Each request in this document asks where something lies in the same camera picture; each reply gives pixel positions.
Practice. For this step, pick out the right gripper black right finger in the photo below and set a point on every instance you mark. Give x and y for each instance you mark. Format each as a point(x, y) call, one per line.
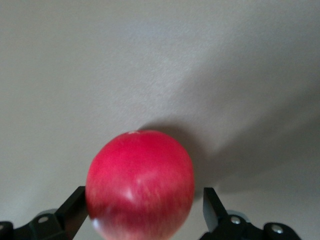
point(217, 220)

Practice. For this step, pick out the red apple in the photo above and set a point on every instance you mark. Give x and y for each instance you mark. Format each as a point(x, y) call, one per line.
point(140, 185)

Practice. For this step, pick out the brown table cover cloth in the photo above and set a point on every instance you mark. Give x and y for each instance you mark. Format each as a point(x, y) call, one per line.
point(100, 75)

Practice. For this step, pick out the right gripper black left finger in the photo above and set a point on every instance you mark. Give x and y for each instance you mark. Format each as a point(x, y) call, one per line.
point(67, 221)

